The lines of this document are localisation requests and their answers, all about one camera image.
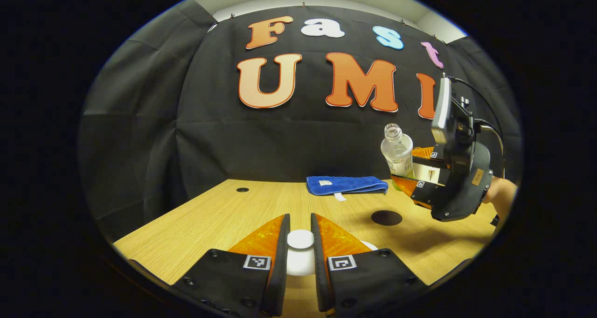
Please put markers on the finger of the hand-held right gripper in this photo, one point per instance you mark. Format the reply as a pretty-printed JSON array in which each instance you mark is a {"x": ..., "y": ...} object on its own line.
[
  {"x": 422, "y": 190},
  {"x": 433, "y": 155}
]

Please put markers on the white teacup lid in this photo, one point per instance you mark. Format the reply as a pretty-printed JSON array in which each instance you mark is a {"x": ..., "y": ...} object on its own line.
[{"x": 301, "y": 258}]

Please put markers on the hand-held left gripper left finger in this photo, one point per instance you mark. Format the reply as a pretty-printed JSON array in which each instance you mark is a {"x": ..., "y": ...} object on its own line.
[{"x": 282, "y": 262}]

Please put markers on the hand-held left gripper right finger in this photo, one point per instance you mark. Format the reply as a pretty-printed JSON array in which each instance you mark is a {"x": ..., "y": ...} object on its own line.
[{"x": 318, "y": 262}]

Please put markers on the dark round coaster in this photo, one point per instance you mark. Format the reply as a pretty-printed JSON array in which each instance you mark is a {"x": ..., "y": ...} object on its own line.
[{"x": 386, "y": 217}]

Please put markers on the blue folded towel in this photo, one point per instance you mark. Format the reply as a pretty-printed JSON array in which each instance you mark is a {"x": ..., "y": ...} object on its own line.
[{"x": 350, "y": 185}]

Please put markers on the white teacup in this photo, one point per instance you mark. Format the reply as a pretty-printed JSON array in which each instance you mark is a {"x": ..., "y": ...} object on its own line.
[{"x": 369, "y": 246}]

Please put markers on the clear water bottle green label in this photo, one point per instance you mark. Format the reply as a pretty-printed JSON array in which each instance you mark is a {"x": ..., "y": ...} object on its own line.
[{"x": 396, "y": 152}]

